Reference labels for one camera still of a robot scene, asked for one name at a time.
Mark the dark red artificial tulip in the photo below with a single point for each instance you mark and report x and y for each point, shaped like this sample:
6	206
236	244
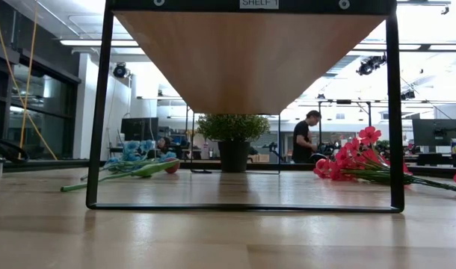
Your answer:
149	170

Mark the blue artificial flower bunch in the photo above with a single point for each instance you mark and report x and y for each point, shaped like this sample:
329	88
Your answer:
132	147

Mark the green potted plant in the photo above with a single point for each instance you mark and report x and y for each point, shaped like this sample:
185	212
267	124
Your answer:
233	129

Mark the person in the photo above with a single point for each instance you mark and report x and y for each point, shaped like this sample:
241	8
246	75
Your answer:
301	142
163	143

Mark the black computer monitor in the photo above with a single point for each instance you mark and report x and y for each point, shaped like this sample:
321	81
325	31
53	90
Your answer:
138	129
435	132

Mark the black overhead rack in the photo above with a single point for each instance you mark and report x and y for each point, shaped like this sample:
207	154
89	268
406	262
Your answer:
344	101

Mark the round black ceiling device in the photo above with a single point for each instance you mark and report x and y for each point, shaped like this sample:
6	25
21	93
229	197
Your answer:
120	71

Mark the black ceiling light rig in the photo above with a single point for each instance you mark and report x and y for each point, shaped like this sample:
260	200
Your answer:
370	64

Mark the wooden shelf with black frame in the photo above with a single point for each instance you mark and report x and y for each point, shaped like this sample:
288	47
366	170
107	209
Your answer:
246	60

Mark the black metal table frame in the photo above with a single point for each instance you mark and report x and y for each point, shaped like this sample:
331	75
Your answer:
45	164

